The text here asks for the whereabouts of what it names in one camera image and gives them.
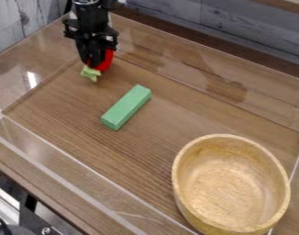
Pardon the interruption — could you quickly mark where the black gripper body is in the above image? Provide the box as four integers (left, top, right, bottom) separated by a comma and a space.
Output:
63, 18, 119, 50

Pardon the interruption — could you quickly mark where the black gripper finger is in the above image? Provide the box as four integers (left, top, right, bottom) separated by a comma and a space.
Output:
76, 39, 91, 63
90, 41, 107, 67

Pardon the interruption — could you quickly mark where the red plush strawberry toy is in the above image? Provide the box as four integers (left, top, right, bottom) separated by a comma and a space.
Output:
82, 49, 114, 83

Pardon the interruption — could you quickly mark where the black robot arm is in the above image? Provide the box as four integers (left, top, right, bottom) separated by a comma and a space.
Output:
63, 0, 119, 72

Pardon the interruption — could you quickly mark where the green rectangular block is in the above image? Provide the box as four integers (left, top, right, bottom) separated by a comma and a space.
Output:
100, 84, 152, 130

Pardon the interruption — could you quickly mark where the wooden bowl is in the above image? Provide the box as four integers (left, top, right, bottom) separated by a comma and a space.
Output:
172, 134, 291, 235

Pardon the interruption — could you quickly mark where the clear acrylic table enclosure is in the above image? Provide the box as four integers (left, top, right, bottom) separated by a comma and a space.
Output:
0, 17, 299, 235

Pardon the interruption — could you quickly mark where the black cable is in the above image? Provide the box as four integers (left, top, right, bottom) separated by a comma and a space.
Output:
0, 214, 12, 235

